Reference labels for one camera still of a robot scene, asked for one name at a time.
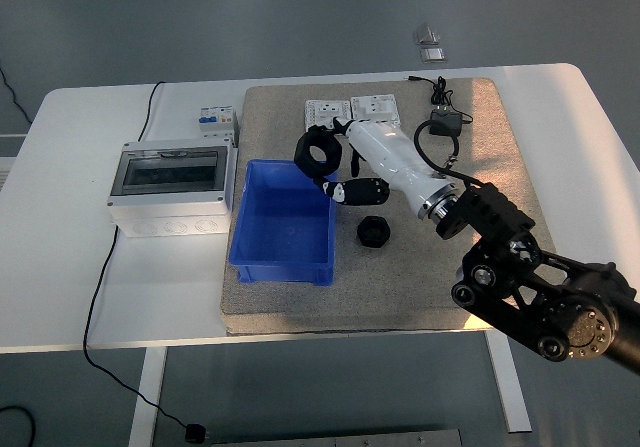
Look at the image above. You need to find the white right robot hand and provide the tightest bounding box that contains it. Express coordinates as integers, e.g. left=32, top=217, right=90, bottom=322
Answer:
left=294, top=118, right=456, bottom=218

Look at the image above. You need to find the black hexagonal nut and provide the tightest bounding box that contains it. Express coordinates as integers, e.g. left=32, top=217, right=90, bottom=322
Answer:
left=356, top=215, right=393, bottom=251
left=293, top=129, right=346, bottom=179

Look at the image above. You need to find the blue plastic box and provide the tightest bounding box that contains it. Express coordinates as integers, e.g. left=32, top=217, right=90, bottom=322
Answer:
left=227, top=158, right=340, bottom=287

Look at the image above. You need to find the white distribution box clear lid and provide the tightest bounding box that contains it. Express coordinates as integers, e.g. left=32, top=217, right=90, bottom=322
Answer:
left=107, top=136, right=239, bottom=238

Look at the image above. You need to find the white socket panel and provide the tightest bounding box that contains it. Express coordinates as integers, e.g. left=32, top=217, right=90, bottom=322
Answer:
left=349, top=94, right=403, bottom=129
left=304, top=98, right=354, bottom=132

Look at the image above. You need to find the black power adapter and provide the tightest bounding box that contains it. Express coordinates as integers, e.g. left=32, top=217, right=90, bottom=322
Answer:
left=428, top=108, right=465, bottom=137

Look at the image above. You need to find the open silver floor outlet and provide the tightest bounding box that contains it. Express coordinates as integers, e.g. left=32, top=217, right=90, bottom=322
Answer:
left=412, top=22, right=441, bottom=46

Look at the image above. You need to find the grey-brown mat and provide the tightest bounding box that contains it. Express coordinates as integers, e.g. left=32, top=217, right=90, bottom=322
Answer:
left=219, top=76, right=556, bottom=337

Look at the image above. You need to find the white circuit breaker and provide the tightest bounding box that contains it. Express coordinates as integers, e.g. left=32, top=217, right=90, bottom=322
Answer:
left=195, top=105, right=240, bottom=141

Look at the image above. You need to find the white table leg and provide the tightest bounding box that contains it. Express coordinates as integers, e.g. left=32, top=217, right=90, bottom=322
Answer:
left=128, top=349, right=169, bottom=447
left=483, top=330, right=532, bottom=433

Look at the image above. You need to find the grey metal plate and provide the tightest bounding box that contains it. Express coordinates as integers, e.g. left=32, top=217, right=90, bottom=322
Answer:
left=209, top=427, right=462, bottom=447

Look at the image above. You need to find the black adapter cord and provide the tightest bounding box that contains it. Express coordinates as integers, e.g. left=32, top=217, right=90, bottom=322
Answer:
left=407, top=74, right=474, bottom=126

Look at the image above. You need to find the black power cable with plug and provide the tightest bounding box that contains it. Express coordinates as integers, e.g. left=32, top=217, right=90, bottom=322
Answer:
left=82, top=80, right=207, bottom=444

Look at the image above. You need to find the thin black floor cable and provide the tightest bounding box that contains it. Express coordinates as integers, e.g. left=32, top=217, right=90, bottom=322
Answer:
left=0, top=64, right=34, bottom=124

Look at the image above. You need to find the looped black floor cable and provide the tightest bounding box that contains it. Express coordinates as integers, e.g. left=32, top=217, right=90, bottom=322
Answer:
left=0, top=405, right=37, bottom=447

